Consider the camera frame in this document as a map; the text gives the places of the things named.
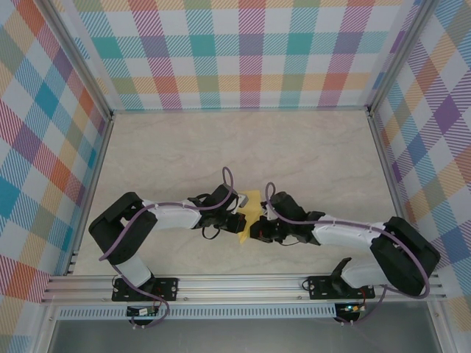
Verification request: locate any grey metal panel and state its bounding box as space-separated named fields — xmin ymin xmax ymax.
xmin=47 ymin=318 xmax=442 ymax=353

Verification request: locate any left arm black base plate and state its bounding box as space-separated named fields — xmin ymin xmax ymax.
xmin=111 ymin=277 xmax=180 ymax=303

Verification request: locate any yellow cloth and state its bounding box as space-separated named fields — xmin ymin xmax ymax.
xmin=238 ymin=188 xmax=265 ymax=244

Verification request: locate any aluminium frame post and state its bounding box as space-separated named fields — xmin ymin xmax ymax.
xmin=43 ymin=0 xmax=114 ymax=121
xmin=366 ymin=0 xmax=437 ymax=115

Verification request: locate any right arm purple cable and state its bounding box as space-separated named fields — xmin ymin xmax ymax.
xmin=264 ymin=182 xmax=431 ymax=327

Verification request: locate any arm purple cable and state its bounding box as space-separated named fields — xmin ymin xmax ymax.
xmin=98 ymin=167 xmax=236 ymax=329
xmin=264 ymin=182 xmax=431 ymax=327

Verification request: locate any slotted grey cable duct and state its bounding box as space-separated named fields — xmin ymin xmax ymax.
xmin=57 ymin=303 xmax=338 ymax=320

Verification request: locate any aluminium frame bar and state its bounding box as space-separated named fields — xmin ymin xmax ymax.
xmin=110 ymin=105 xmax=371 ymax=115

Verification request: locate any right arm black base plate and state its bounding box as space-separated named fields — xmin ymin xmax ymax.
xmin=307 ymin=274 xmax=376 ymax=301

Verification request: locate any aluminium side frame rail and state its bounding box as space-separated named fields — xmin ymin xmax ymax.
xmin=367 ymin=112 xmax=423 ymax=272
xmin=64 ymin=113 xmax=115 ymax=277

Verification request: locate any aluminium mounting rail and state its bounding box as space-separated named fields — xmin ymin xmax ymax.
xmin=40 ymin=271 xmax=448 ymax=304

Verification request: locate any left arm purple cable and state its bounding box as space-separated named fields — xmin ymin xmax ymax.
xmin=98 ymin=167 xmax=236 ymax=329

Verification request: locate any short aluminium frame leg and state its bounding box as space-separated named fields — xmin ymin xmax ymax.
xmin=426 ymin=302 xmax=453 ymax=353
xmin=35 ymin=304 xmax=62 ymax=353

